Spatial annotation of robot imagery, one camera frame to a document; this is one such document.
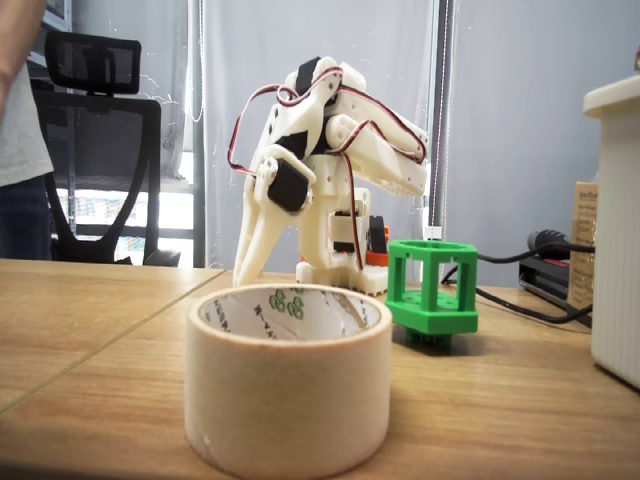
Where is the red white black servo cable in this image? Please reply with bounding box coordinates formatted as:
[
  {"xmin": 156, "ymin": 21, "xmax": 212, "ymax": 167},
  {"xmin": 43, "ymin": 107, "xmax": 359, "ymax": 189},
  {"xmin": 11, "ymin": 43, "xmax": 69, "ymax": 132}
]
[{"xmin": 227, "ymin": 69, "xmax": 346, "ymax": 181}]

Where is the black office chair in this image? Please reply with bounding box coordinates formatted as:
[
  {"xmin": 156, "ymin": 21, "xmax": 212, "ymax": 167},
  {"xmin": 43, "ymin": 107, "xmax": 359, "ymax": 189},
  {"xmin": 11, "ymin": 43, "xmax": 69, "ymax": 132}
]
[{"xmin": 29, "ymin": 29, "xmax": 182, "ymax": 267}]

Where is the dark metal pole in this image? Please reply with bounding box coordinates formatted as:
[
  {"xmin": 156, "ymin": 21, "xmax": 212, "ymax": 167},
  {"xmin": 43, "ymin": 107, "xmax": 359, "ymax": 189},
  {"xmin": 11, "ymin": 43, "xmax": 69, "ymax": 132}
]
[{"xmin": 430, "ymin": 0, "xmax": 454, "ymax": 231}]

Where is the person's body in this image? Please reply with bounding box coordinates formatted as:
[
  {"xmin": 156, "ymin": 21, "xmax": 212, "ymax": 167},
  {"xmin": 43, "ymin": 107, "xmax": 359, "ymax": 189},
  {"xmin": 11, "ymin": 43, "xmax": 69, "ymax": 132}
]
[{"xmin": 0, "ymin": 44, "xmax": 55, "ymax": 261}]

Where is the black power supply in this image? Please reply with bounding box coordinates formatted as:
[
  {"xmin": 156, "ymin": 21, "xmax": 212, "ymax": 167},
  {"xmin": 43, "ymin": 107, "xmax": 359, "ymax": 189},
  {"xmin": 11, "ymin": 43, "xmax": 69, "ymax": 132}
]
[{"xmin": 517, "ymin": 254, "xmax": 574, "ymax": 309}]

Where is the green printed hexagonal component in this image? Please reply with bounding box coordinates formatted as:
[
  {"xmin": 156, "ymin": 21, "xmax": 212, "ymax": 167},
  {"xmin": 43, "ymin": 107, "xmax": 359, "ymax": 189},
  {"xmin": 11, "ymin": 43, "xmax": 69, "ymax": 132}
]
[{"xmin": 384, "ymin": 238, "xmax": 480, "ymax": 354}]

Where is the beige masking tape roll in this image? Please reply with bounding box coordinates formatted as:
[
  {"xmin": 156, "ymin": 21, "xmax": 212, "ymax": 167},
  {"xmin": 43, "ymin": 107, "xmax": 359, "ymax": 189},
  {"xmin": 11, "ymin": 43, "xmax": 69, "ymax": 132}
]
[{"xmin": 183, "ymin": 283, "xmax": 395, "ymax": 480}]

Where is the black power cable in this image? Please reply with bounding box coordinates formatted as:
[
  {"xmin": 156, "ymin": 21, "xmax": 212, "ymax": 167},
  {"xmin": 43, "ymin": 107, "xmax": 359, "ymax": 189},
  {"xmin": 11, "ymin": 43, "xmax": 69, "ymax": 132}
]
[
  {"xmin": 439, "ymin": 264, "xmax": 595, "ymax": 326},
  {"xmin": 474, "ymin": 228, "xmax": 597, "ymax": 266}
]

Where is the brown cardboard box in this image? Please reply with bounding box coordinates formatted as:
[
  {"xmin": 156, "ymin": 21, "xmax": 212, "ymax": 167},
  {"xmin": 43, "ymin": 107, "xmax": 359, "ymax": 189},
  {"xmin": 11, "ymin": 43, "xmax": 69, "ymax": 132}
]
[{"xmin": 568, "ymin": 180, "xmax": 600, "ymax": 311}]

